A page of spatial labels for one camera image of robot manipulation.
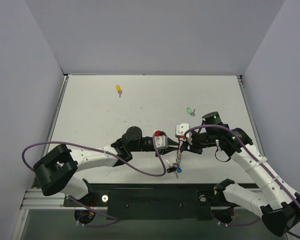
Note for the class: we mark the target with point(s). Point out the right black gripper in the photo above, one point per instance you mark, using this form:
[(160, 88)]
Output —
[(193, 146)]

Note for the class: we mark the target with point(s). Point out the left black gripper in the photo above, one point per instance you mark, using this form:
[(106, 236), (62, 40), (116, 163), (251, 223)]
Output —
[(165, 149)]

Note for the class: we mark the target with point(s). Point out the dark blue tagged key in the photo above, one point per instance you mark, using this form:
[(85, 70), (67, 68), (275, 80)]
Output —
[(172, 168)]

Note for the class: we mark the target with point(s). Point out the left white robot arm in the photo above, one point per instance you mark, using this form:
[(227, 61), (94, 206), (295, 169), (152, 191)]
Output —
[(55, 171)]

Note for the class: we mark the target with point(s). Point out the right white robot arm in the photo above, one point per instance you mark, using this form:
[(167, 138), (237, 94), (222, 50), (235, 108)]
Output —
[(278, 205)]

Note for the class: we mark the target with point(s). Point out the green tagged key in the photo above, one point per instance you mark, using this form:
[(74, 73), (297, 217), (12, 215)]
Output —
[(190, 111)]

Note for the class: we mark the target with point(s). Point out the yellow tagged key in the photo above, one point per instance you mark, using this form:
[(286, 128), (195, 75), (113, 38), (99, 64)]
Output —
[(119, 90)]

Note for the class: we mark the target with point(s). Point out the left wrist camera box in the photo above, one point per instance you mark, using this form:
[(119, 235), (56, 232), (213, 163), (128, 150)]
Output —
[(161, 140)]

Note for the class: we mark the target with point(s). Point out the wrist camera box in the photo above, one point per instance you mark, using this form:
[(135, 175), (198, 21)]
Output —
[(161, 140), (180, 130)]

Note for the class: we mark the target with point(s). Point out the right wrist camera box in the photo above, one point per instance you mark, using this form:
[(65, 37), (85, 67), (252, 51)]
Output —
[(180, 130)]

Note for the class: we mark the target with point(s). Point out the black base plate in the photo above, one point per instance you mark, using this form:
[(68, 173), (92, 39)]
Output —
[(169, 201)]

